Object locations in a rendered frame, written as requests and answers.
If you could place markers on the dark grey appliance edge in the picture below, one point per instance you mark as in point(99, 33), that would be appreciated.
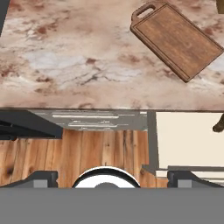
point(3, 14)

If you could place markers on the brown wooden block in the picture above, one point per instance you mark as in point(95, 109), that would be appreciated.
point(220, 5)

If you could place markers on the dark grey appliance door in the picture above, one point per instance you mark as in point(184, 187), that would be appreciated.
point(26, 124)

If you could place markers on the grey cupboard frame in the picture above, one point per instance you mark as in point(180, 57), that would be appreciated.
point(152, 140)

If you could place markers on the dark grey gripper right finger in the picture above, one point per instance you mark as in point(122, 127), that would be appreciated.
point(180, 177)

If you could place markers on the white round thing black rim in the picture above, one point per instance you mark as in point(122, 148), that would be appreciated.
point(96, 178)

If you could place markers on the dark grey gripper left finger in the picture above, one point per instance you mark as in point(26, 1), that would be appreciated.
point(43, 177)

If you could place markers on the cream drawer front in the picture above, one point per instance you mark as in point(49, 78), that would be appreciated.
point(186, 140)

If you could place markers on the brown wooden cutting board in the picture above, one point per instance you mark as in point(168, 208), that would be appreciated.
point(178, 40)

